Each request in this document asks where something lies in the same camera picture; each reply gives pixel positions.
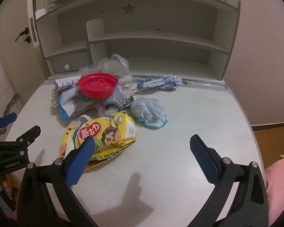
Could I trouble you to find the white paper sheet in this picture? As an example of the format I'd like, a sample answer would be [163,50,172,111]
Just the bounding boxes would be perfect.
[55,76,82,88]

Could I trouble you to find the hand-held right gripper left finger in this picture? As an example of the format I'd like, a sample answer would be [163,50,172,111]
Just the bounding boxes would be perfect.
[17,137,96,227]

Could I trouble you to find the red plastic bowl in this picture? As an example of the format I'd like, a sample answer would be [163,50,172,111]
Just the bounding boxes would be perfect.
[78,73,119,99]

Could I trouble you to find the grey ribbed cloth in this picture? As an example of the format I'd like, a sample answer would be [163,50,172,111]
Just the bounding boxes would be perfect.
[105,87,134,111]

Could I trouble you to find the clear plastic bag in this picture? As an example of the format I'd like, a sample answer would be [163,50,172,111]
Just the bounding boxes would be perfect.
[79,54,130,81]

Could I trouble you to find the person's left hand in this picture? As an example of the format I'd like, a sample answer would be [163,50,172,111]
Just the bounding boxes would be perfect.
[0,177,14,192]

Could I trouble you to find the black door handle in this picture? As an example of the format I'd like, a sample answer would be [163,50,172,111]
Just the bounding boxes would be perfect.
[15,28,29,41]

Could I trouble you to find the cream beaded string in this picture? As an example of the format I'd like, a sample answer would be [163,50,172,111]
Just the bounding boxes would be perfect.
[51,86,59,109]

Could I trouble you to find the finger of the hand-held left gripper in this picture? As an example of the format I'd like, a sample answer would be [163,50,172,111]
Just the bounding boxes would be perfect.
[0,113,17,136]
[15,126,41,155]

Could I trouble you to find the twisted blue white wrapper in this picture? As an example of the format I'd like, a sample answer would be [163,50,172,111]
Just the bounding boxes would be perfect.
[137,74,182,90]

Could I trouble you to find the white desk shelf unit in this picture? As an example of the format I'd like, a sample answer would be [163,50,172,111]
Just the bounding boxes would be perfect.
[34,0,241,84]

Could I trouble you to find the yellow snack bag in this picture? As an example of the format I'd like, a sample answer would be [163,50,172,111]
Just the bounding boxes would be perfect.
[57,112,138,171]

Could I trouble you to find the pink bed cover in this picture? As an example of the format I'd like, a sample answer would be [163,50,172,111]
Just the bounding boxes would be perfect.
[265,147,284,227]

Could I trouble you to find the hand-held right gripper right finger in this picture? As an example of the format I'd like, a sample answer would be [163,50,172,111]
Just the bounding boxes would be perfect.
[189,134,269,227]

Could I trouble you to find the beige door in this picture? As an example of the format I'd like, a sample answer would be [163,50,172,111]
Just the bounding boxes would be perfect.
[0,0,49,100]

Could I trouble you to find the grey drawer with white knob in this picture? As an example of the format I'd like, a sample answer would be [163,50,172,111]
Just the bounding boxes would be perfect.
[46,51,94,74]

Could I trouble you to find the light blue cloth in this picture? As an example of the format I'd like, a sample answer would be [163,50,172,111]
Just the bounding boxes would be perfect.
[130,97,168,130]

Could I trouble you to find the metal door latch plate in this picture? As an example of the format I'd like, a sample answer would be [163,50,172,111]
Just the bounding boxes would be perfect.
[30,18,37,49]

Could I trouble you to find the white blue package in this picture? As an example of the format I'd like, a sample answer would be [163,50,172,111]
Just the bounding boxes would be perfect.
[57,85,102,121]

